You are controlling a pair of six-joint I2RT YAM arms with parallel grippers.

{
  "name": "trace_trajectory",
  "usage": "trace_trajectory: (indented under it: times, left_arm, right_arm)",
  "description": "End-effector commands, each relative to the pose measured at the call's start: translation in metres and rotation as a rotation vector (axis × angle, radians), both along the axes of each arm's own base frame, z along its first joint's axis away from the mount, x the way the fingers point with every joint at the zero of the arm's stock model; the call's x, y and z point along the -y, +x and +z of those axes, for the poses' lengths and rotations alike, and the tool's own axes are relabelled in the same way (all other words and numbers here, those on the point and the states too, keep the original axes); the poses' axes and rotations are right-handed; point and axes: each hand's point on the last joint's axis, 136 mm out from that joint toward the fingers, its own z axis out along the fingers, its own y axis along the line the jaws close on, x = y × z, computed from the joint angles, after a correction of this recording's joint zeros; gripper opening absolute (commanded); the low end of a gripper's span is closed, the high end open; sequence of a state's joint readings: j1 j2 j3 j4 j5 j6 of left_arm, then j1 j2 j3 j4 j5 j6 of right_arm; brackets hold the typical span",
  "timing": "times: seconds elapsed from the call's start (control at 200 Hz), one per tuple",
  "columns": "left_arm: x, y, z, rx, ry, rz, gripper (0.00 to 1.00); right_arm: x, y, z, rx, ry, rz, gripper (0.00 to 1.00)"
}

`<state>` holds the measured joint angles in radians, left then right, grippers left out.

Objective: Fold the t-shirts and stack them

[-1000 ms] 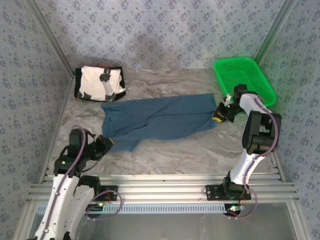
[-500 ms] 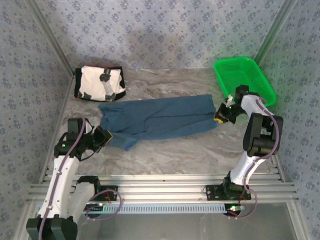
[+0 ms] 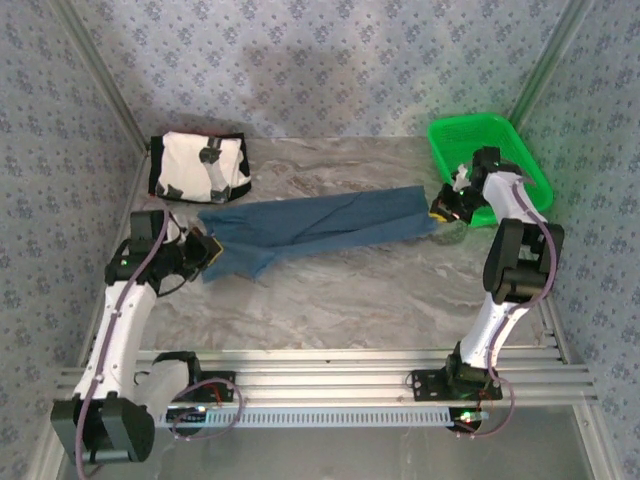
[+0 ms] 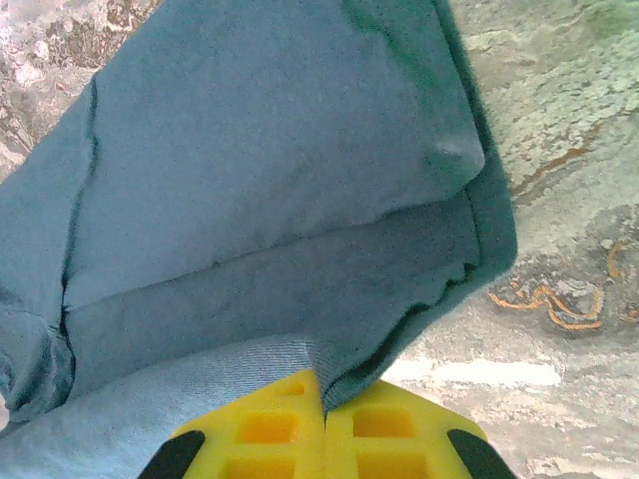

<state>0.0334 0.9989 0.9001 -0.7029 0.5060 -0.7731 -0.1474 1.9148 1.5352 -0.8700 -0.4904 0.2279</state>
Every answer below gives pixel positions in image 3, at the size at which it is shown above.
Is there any blue t-shirt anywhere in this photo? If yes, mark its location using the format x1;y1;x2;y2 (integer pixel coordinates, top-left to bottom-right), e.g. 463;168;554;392
197;185;440;285

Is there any green plastic basket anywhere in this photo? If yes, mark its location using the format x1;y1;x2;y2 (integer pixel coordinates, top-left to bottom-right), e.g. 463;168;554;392
427;113;555;230

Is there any folded white black t-shirt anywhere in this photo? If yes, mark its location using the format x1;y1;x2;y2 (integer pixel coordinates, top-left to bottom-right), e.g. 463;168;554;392
148;130;253;204

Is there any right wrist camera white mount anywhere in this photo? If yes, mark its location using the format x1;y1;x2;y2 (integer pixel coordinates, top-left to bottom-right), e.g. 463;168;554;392
451;163;474;190

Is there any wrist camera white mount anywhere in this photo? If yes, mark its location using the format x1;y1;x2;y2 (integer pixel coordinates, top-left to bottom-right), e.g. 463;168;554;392
166;217;195;247
451;163;474;190

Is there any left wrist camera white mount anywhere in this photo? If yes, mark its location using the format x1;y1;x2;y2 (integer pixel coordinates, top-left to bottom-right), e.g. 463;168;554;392
166;217;195;247

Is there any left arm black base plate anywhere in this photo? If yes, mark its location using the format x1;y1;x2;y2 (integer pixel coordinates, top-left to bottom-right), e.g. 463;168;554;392
169;370;237;403

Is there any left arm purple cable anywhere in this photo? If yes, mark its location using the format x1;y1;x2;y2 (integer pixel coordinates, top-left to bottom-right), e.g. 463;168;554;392
73;209;245;479

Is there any aluminium corner post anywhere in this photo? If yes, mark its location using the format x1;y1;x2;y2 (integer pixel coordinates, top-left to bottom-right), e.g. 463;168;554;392
507;0;597;127
52;0;151;151

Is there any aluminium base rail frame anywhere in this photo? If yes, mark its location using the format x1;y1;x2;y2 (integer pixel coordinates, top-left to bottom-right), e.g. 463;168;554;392
54;347;599;404

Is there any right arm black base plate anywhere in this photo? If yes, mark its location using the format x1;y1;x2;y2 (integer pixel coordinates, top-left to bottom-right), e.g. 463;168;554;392
410;368;503;401

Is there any grey slotted cable duct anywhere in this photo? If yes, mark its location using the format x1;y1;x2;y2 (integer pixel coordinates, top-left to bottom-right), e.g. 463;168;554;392
152;405;482;429

